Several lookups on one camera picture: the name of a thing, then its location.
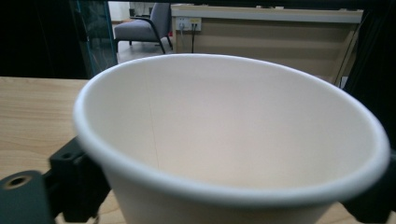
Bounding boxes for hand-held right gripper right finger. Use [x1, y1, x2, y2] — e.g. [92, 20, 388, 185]
[340, 148, 396, 224]

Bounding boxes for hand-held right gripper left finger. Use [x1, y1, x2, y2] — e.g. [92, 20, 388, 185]
[0, 135, 112, 224]

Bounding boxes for single white paper cup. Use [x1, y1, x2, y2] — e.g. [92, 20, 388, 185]
[72, 52, 392, 224]

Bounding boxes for glass panel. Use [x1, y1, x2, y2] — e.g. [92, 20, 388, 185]
[68, 0, 120, 79]

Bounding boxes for grey armchair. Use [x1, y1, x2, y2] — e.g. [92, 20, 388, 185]
[113, 2, 174, 55]

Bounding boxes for beige wooden counter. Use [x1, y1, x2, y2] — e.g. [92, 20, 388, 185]
[170, 4, 366, 86]

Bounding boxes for black power cable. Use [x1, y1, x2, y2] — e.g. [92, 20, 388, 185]
[190, 23, 198, 54]

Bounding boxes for white wall socket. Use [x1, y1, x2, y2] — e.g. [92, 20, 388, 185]
[175, 16, 203, 33]

